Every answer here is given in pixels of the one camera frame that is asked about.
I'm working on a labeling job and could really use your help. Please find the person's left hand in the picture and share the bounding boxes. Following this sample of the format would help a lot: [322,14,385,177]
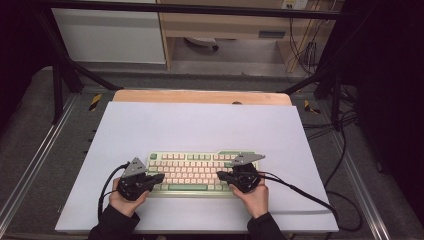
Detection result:
[108,178,150,218]

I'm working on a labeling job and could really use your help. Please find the black metal stand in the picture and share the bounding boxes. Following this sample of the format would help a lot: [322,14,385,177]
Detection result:
[281,59,344,131]
[33,6,124,126]

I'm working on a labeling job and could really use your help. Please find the white wall socket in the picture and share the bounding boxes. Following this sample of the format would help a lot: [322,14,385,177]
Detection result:
[280,0,309,10]

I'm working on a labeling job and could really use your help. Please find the wooden desk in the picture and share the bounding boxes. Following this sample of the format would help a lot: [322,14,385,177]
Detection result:
[156,0,344,73]

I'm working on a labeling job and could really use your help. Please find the aluminium rail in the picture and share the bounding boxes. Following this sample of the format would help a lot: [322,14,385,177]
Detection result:
[0,94,79,228]
[328,129,391,240]

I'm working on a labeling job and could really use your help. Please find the black metal crossbar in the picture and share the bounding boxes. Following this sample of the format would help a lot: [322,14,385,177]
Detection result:
[33,0,344,20]

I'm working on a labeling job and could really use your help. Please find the white cabinet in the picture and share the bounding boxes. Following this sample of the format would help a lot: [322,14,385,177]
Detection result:
[50,7,167,65]

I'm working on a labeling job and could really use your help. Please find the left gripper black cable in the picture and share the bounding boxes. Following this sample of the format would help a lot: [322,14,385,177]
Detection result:
[97,162,130,221]

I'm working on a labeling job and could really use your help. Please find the yellow black tape strip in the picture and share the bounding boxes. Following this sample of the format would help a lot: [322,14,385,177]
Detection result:
[303,99,322,115]
[88,93,103,113]

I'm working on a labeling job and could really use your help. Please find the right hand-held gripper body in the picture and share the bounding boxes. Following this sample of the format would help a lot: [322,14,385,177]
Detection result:
[229,152,267,194]

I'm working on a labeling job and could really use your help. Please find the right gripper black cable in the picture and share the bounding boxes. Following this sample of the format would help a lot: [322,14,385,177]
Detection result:
[258,170,363,233]

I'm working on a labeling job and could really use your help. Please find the grey desk label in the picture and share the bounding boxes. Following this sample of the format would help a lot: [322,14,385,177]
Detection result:
[258,30,287,39]

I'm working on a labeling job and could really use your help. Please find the white object under desk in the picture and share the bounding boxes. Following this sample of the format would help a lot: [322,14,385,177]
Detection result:
[184,36,220,52]

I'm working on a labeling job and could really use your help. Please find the person's right hand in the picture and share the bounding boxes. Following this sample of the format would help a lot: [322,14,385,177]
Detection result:
[230,179,270,219]

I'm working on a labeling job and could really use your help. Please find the black floor cables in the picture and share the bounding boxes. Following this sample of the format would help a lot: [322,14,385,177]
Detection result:
[301,109,359,189]

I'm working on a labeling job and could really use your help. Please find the green and cream keyboard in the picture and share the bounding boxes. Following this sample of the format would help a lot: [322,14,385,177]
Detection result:
[142,149,263,199]

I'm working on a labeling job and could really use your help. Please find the bundle of hanging cables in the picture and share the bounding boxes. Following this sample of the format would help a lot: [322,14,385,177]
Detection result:
[288,16,329,76]

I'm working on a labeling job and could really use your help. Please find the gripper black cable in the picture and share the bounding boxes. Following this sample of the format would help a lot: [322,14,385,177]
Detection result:
[97,162,130,221]
[258,170,363,233]

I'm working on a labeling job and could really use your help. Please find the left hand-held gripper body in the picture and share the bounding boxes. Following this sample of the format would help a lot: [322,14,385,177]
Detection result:
[116,157,158,202]

